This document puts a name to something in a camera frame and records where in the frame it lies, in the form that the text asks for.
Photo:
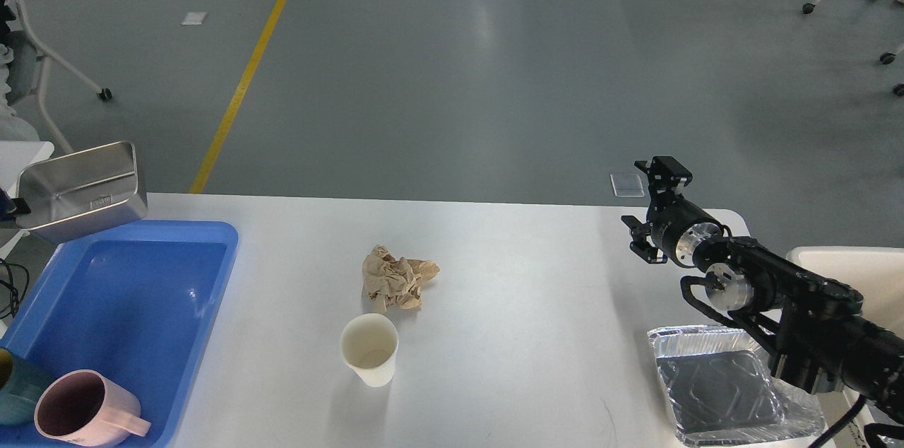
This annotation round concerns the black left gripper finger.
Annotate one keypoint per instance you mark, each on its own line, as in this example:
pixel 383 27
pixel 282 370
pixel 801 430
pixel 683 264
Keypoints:
pixel 14 207

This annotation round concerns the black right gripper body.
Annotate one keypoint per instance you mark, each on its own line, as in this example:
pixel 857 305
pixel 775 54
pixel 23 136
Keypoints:
pixel 678 227

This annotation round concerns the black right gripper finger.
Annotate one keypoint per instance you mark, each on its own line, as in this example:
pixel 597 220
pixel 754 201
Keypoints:
pixel 640 244
pixel 666 179

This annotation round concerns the stainless steel square dish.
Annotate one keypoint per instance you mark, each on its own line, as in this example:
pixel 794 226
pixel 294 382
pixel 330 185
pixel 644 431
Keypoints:
pixel 85 192

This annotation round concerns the aluminium foil tray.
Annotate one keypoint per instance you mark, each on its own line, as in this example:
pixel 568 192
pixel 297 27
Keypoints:
pixel 719 391

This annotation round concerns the pink ribbed mug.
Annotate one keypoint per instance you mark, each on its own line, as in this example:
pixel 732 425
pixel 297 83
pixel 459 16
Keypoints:
pixel 86 409

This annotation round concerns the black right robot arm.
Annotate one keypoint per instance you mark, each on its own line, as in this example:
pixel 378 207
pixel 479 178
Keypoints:
pixel 811 326

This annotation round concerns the clear floor plate left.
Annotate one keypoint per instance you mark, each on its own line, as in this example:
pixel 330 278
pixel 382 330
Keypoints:
pixel 627 185

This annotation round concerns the white side table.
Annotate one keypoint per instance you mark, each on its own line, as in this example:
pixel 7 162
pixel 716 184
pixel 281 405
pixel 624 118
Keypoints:
pixel 16 157

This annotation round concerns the grey office chair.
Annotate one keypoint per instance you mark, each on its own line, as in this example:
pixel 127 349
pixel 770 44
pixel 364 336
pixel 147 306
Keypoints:
pixel 30 69

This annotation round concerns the blue plastic tray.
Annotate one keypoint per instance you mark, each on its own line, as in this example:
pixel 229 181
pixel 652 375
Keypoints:
pixel 136 303

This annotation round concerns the teal mug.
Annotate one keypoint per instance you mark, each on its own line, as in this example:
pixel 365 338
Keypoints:
pixel 22 385

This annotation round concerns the white waste bin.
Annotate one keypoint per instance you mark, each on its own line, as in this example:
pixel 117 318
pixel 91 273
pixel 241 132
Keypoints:
pixel 877 273

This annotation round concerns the black caster wheel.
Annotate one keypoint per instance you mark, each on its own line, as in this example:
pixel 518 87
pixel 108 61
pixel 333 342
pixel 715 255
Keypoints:
pixel 888 58

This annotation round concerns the crumpled brown paper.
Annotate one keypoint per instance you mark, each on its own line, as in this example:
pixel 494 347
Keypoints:
pixel 389 281

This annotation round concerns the white paper scrap on floor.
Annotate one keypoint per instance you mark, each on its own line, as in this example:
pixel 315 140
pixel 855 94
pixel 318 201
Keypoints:
pixel 194 18

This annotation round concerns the white paper cup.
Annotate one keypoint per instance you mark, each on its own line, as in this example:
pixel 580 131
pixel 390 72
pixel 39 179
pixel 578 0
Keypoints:
pixel 369 345

